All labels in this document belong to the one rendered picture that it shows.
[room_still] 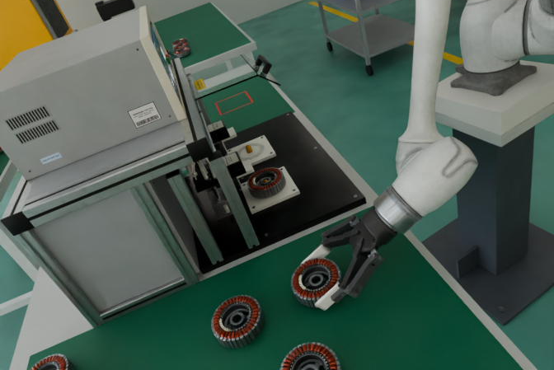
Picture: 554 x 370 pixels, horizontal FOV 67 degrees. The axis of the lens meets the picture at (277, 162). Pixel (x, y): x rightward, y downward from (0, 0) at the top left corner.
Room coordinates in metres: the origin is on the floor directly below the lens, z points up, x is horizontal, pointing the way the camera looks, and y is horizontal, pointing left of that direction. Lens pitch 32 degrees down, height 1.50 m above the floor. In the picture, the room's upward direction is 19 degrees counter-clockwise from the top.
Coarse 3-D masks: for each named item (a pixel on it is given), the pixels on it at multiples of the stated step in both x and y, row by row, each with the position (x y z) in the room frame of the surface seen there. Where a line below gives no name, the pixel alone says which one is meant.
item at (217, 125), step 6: (222, 120) 1.28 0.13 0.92; (210, 126) 1.26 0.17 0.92; (216, 126) 1.25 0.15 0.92; (222, 126) 1.23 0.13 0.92; (210, 132) 1.22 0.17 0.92; (216, 132) 1.22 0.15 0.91; (222, 132) 1.22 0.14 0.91; (228, 132) 1.26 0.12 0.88; (234, 132) 1.25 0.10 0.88; (216, 138) 1.22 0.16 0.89; (222, 138) 1.22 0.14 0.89; (228, 138) 1.23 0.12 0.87
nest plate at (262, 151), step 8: (264, 136) 1.34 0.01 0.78; (248, 144) 1.32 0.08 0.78; (256, 144) 1.30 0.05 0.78; (264, 144) 1.28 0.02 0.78; (240, 152) 1.28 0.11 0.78; (256, 152) 1.24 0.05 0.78; (264, 152) 1.22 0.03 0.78; (272, 152) 1.21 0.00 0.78; (256, 160) 1.19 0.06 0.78; (264, 160) 1.19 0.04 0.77
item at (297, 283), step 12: (312, 264) 0.67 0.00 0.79; (324, 264) 0.65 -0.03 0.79; (300, 276) 0.64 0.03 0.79; (312, 276) 0.64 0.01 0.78; (336, 276) 0.61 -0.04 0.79; (300, 288) 0.61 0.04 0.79; (312, 288) 0.62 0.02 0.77; (324, 288) 0.59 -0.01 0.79; (300, 300) 0.60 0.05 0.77; (312, 300) 0.58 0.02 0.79
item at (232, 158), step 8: (232, 152) 1.04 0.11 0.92; (224, 160) 1.02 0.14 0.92; (232, 160) 1.00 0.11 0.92; (240, 160) 0.99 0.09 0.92; (248, 160) 1.04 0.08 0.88; (232, 168) 0.98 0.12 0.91; (240, 168) 0.98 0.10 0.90; (248, 168) 1.00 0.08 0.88; (200, 176) 1.02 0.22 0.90; (232, 176) 0.98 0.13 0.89; (240, 176) 0.99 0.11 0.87; (208, 184) 0.97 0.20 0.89; (216, 184) 0.97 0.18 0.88; (216, 192) 0.98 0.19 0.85
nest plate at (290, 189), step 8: (280, 168) 1.10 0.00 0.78; (288, 176) 1.04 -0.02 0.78; (288, 184) 1.00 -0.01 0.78; (248, 192) 1.03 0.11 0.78; (280, 192) 0.98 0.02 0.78; (288, 192) 0.97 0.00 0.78; (296, 192) 0.96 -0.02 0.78; (248, 200) 0.99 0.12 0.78; (256, 200) 0.98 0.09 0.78; (264, 200) 0.97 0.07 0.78; (272, 200) 0.95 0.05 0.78; (280, 200) 0.95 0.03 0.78; (256, 208) 0.94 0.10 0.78; (264, 208) 0.94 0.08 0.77
